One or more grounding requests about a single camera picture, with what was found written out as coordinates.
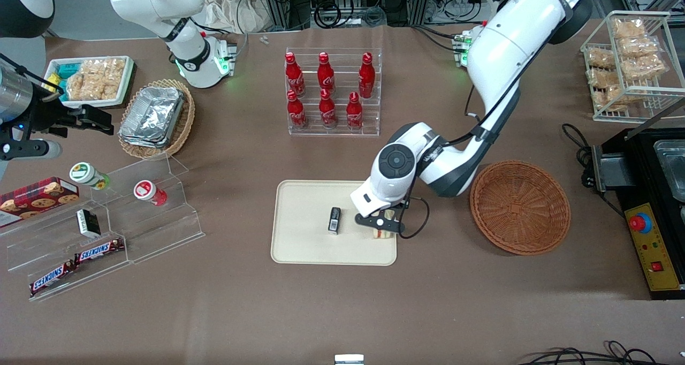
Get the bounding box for steel pan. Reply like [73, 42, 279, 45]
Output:
[652, 139, 685, 203]

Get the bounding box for grey metal block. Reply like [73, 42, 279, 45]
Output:
[591, 142, 638, 193]

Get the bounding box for red lid cup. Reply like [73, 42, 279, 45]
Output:
[133, 179, 168, 207]

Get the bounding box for oval tan wicker basket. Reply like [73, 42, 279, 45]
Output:
[117, 79, 196, 161]

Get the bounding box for bagged fried snack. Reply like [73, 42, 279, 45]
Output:
[585, 48, 617, 70]
[617, 35, 660, 59]
[612, 19, 646, 39]
[594, 83, 652, 112]
[620, 55, 668, 81]
[588, 67, 622, 88]

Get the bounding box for beige cloth bag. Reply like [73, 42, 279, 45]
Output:
[194, 0, 272, 34]

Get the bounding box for triangular sandwich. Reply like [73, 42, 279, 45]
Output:
[372, 208, 398, 242]

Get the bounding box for black and white small box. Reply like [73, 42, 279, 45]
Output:
[76, 208, 102, 239]

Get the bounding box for yellow emergency stop control box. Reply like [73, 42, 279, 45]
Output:
[625, 203, 684, 292]

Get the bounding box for red cookie box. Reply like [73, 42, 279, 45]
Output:
[0, 177, 80, 228]

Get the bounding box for white rectangular food tray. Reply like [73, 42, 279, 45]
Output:
[43, 56, 136, 110]

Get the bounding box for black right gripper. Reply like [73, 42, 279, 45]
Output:
[20, 88, 115, 142]

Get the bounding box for clear acrylic bottle rack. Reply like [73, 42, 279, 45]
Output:
[285, 47, 383, 138]

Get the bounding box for black cable with plug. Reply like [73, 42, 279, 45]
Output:
[561, 123, 598, 190]

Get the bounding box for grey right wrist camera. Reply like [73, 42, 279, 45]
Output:
[0, 139, 63, 161]

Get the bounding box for black floor cables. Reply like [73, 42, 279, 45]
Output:
[516, 340, 685, 365]

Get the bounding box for grey metal bar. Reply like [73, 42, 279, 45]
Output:
[625, 96, 685, 142]

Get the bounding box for red cola bottle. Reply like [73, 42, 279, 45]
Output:
[318, 88, 338, 129]
[317, 52, 337, 97]
[284, 52, 306, 98]
[346, 92, 365, 130]
[286, 90, 309, 130]
[358, 52, 376, 100]

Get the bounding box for clear bag of rice snacks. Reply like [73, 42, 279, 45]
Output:
[65, 71, 100, 102]
[80, 58, 127, 101]

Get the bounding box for black table appliance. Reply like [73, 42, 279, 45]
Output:
[614, 126, 685, 302]

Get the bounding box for aluminium foil container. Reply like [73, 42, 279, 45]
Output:
[118, 132, 170, 150]
[120, 86, 186, 142]

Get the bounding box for white wire basket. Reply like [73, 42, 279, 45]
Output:
[580, 10, 685, 124]

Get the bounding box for beige plastic tray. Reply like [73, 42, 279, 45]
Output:
[270, 180, 398, 267]

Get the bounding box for round brown wicker basket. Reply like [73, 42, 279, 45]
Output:
[470, 160, 572, 257]

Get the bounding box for coiled black cable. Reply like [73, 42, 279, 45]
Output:
[313, 0, 344, 29]

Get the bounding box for clear acrylic stepped shelf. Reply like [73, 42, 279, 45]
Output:
[0, 153, 206, 302]

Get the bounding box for black base cables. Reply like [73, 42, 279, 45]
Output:
[411, 24, 467, 54]

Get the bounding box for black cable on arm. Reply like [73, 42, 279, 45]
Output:
[399, 60, 524, 240]

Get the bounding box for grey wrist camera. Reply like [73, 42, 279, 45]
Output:
[0, 139, 63, 161]
[355, 212, 406, 235]

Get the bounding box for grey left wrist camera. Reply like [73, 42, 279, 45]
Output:
[355, 212, 406, 235]

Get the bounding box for Snickers chocolate bar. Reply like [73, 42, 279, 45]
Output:
[73, 238, 125, 264]
[29, 260, 79, 296]

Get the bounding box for green lid cup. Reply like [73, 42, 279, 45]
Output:
[69, 162, 111, 191]

